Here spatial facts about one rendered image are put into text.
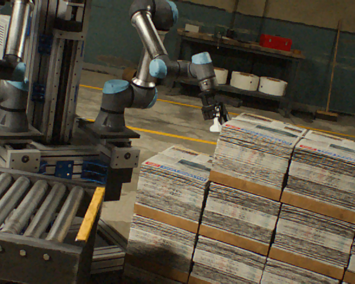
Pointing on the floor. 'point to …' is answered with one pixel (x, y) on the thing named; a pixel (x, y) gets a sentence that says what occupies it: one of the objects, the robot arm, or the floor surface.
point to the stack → (188, 170)
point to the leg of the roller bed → (84, 271)
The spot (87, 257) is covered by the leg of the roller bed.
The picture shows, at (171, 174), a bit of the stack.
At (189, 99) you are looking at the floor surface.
